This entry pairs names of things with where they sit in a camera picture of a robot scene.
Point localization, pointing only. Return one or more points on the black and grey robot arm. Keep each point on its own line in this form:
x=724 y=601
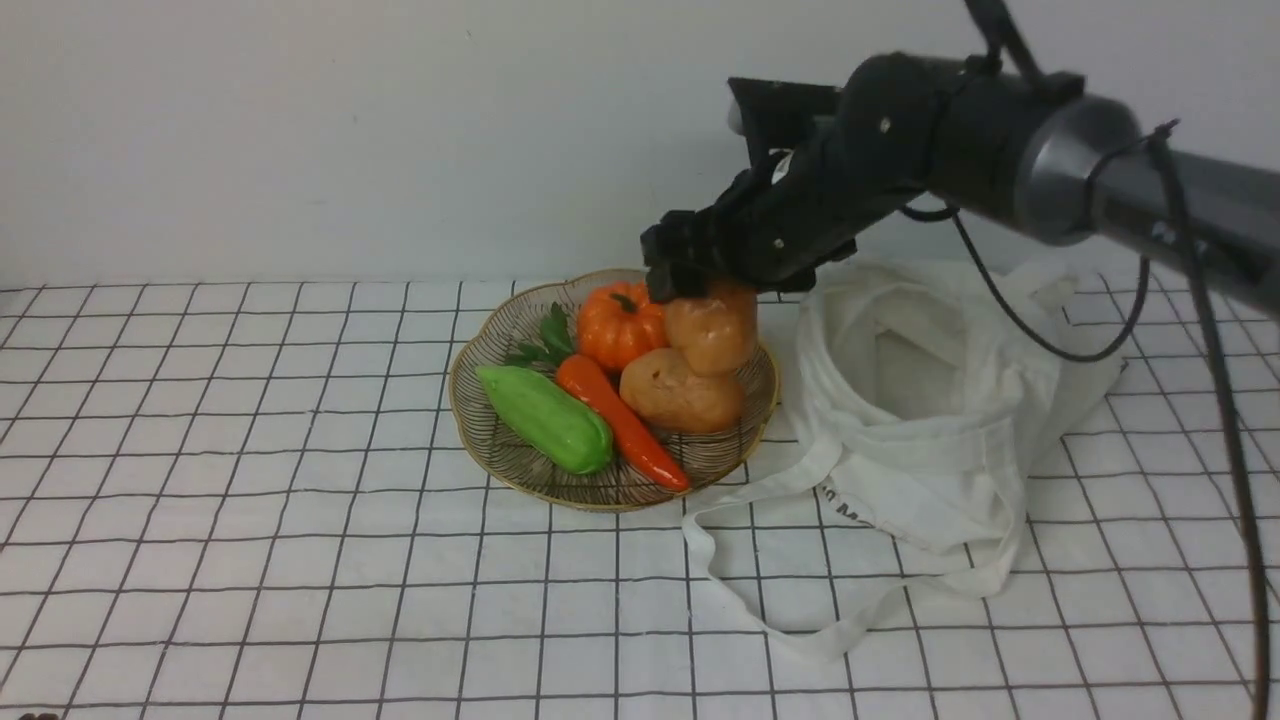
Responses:
x=1052 y=162

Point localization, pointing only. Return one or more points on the gold wire basket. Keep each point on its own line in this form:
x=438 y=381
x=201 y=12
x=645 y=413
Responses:
x=619 y=486

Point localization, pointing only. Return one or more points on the orange toy pumpkin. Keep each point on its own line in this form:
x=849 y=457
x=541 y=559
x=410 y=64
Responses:
x=618 y=324

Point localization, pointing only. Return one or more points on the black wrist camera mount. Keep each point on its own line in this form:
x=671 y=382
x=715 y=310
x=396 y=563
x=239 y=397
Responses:
x=773 y=116

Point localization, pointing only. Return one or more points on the brown toy potato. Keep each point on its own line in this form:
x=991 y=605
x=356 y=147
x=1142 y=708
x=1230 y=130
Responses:
x=661 y=388
x=716 y=334

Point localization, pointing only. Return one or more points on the white checkered tablecloth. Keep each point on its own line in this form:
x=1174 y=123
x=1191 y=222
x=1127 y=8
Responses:
x=250 y=501

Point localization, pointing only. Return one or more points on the green toy cucumber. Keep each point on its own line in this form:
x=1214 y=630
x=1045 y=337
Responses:
x=556 y=424

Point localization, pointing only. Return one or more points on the white canvas tote bag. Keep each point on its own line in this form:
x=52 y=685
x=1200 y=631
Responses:
x=923 y=409

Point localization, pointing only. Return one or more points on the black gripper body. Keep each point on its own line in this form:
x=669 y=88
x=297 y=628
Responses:
x=775 y=225

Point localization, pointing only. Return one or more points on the orange toy carrot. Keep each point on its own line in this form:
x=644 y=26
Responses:
x=555 y=355

